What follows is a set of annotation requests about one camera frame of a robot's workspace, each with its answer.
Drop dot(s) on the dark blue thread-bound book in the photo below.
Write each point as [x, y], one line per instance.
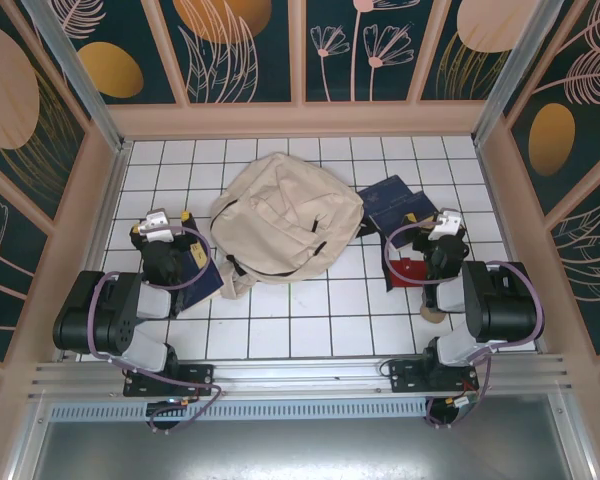
[380, 192]
[207, 282]
[426, 205]

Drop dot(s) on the beige fabric backpack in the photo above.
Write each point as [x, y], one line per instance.
[280, 210]

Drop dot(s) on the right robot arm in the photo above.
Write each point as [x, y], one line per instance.
[500, 305]

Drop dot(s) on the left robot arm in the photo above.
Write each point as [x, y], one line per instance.
[105, 315]

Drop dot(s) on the grey metal panel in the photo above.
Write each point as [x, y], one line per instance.
[300, 450]

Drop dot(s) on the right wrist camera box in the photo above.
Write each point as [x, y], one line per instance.
[445, 221]

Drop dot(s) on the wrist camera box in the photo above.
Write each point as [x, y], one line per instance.
[445, 221]
[156, 222]

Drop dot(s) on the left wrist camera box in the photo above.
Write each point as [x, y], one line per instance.
[156, 222]

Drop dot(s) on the aluminium table side rail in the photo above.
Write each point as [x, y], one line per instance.
[105, 220]
[502, 225]

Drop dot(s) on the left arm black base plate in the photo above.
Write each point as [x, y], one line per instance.
[195, 377]

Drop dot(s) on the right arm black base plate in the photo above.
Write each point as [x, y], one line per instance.
[405, 375]

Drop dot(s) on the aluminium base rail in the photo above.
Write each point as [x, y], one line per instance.
[300, 372]

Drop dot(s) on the aluminium frame post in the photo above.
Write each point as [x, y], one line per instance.
[517, 65]
[75, 70]

